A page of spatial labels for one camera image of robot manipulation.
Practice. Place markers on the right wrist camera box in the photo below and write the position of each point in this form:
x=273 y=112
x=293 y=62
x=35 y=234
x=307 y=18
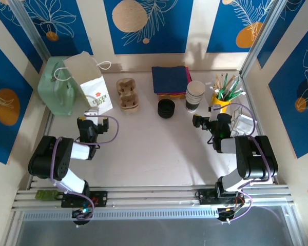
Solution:
x=215 y=112

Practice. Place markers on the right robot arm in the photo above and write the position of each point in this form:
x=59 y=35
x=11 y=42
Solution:
x=256 y=159

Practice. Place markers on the white paper carry bag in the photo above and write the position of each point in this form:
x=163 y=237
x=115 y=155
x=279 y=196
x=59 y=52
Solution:
x=97 y=92

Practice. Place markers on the mint green case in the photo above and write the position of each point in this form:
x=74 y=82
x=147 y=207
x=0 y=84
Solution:
x=51 y=94

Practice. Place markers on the clear plastic pouch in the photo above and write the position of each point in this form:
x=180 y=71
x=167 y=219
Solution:
x=242 y=120

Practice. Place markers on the yellow stirrer cup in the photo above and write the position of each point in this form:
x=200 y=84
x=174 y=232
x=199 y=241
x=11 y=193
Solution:
x=224 y=105

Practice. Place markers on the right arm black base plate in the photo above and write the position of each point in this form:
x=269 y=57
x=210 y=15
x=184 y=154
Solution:
x=208 y=196

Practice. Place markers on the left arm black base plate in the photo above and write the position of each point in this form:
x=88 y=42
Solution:
x=100 y=198

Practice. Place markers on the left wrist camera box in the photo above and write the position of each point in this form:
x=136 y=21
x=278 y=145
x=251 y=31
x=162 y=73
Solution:
x=91 y=112

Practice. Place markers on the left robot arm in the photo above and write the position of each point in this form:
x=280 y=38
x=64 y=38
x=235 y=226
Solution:
x=46 y=159

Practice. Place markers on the green terminal block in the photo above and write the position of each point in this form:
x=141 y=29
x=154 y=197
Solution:
x=46 y=195

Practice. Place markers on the stacked paper cups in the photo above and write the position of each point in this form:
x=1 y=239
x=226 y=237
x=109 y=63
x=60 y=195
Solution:
x=195 y=102

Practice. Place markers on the wooden stirrer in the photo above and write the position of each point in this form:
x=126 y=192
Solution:
x=217 y=83

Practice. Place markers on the grey metal sheet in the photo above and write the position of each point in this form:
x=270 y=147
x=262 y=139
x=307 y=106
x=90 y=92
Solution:
x=154 y=233

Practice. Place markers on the navy napkin stack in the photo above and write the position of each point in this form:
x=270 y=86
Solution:
x=169 y=79

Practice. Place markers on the blue floral wall poster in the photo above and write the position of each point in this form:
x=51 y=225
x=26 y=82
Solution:
x=74 y=30
x=5 y=77
x=169 y=30
x=220 y=25
x=292 y=25
x=285 y=115
x=20 y=38

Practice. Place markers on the green wrapped straw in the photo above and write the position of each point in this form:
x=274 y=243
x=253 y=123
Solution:
x=233 y=84
x=236 y=93
x=225 y=83

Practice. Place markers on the yellow napkin stack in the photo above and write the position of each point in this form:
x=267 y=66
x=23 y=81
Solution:
x=174 y=97

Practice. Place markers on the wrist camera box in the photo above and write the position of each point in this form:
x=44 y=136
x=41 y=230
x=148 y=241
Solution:
x=215 y=112
x=91 y=112

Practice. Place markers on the aluminium frame rail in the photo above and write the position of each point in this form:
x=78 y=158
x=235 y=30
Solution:
x=154 y=194

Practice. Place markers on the aluminium corner post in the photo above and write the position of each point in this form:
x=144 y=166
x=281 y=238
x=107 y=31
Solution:
x=30 y=33
x=261 y=33

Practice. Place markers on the stacked black cup lids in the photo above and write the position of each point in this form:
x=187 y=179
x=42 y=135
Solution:
x=166 y=109

